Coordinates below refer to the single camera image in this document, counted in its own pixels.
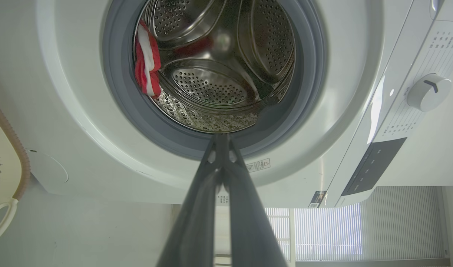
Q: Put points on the red and white garment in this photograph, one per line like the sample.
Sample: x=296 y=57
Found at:
x=142 y=70

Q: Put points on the stainless steel washing machine drum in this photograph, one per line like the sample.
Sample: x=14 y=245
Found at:
x=211 y=81

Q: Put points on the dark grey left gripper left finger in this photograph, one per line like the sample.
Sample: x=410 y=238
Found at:
x=197 y=222

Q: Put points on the white window blinds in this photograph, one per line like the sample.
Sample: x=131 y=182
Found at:
x=360 y=230

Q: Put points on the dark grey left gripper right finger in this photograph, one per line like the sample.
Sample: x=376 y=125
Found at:
x=248 y=222

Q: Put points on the grey rubber door gasket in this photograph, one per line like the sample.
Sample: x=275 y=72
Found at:
x=119 y=92

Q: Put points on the dark sticker with QR code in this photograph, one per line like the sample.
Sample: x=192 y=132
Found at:
x=317 y=199

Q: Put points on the dark grey control panel display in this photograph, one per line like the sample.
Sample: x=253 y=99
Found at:
x=374 y=163

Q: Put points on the cream perforated laundry basket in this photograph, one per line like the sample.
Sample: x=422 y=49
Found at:
x=0 y=167

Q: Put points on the warning sticker with triangle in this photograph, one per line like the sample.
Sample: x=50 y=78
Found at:
x=258 y=165

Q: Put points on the round white filter cover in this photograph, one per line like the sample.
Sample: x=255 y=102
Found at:
x=46 y=168

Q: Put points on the white washing machine dial knob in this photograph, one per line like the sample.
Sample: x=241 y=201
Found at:
x=428 y=92

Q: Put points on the white front-load washing machine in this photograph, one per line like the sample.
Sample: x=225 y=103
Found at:
x=323 y=148

